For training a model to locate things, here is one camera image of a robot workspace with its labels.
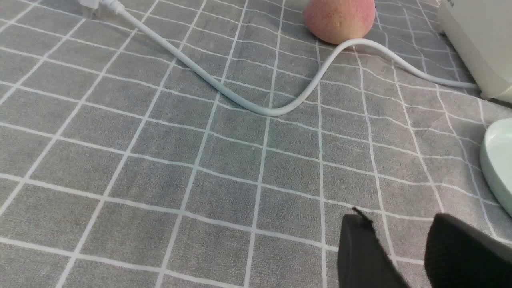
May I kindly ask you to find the white toaster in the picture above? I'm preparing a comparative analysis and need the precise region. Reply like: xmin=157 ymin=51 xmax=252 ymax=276
xmin=437 ymin=0 xmax=512 ymax=103

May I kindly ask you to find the pink peach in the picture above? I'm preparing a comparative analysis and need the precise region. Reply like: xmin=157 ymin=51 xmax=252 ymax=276
xmin=302 ymin=0 xmax=376 ymax=44

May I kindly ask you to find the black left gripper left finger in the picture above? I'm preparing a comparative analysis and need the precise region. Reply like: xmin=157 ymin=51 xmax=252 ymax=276
xmin=338 ymin=207 xmax=408 ymax=288

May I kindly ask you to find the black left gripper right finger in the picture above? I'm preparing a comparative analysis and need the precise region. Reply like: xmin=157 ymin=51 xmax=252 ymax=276
xmin=424 ymin=213 xmax=512 ymax=288

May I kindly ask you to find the white power plug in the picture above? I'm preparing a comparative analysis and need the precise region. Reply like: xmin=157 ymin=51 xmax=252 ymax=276
xmin=78 ymin=0 xmax=103 ymax=10

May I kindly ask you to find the white power cable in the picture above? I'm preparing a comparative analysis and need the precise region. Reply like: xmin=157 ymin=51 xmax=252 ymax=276
xmin=102 ymin=0 xmax=480 ymax=117

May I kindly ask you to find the light green plate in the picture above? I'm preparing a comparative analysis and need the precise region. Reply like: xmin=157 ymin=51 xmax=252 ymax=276
xmin=480 ymin=118 xmax=512 ymax=216

